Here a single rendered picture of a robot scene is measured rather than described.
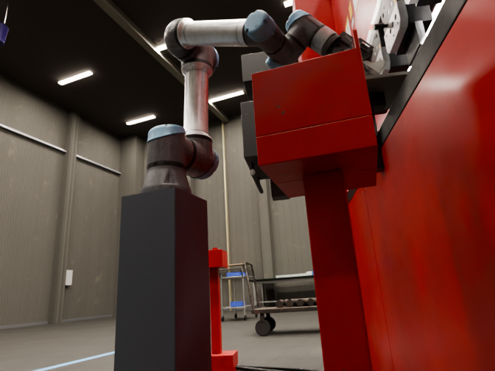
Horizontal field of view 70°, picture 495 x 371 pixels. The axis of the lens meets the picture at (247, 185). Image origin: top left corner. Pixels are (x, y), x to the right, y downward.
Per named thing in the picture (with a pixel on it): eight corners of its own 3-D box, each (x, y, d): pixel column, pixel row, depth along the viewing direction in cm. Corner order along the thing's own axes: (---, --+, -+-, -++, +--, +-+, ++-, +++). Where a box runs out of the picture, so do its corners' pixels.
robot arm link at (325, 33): (310, 37, 103) (311, 55, 110) (322, 46, 101) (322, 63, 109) (328, 20, 103) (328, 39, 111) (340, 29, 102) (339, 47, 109)
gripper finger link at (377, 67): (398, 63, 93) (370, 51, 98) (383, 79, 93) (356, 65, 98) (398, 72, 96) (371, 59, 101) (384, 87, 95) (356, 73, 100)
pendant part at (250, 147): (254, 180, 247) (251, 133, 257) (272, 178, 245) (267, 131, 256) (243, 157, 204) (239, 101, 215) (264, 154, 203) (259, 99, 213)
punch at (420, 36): (410, 72, 104) (404, 45, 107) (417, 71, 104) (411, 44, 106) (421, 50, 94) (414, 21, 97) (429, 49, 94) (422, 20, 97)
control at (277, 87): (288, 198, 68) (280, 114, 73) (376, 185, 63) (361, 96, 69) (258, 165, 50) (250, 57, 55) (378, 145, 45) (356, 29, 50)
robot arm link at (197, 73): (166, 174, 117) (171, 34, 132) (195, 185, 129) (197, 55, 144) (194, 168, 111) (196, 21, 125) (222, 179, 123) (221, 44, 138)
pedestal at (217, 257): (202, 370, 246) (200, 249, 270) (239, 369, 243) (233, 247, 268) (194, 377, 227) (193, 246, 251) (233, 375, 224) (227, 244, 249)
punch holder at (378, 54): (375, 90, 131) (367, 53, 136) (398, 88, 130) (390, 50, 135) (384, 66, 117) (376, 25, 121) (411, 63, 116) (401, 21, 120)
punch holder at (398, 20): (387, 57, 112) (379, 15, 117) (416, 53, 111) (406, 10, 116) (401, 23, 98) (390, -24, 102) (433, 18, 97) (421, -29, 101)
